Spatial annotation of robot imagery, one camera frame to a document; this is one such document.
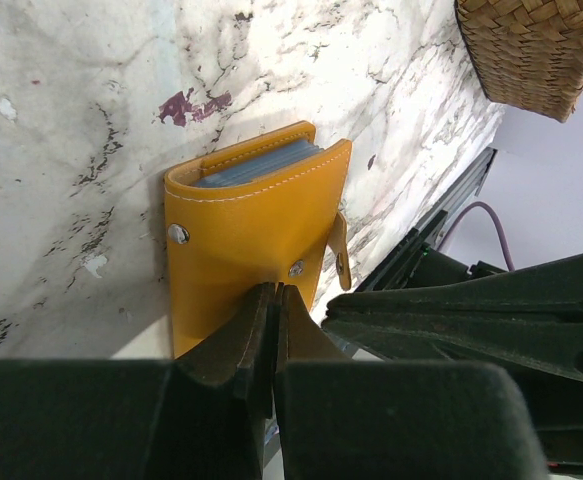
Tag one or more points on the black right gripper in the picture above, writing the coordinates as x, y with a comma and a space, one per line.
426, 305

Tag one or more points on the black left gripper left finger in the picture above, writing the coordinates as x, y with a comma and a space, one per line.
201, 416

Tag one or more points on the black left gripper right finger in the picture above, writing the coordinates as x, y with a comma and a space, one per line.
341, 418

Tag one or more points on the tan card holder wallet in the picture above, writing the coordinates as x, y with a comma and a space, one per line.
263, 210

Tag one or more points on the brown woven divided basket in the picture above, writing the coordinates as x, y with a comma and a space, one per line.
527, 54

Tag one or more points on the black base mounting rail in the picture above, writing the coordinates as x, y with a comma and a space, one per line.
431, 220

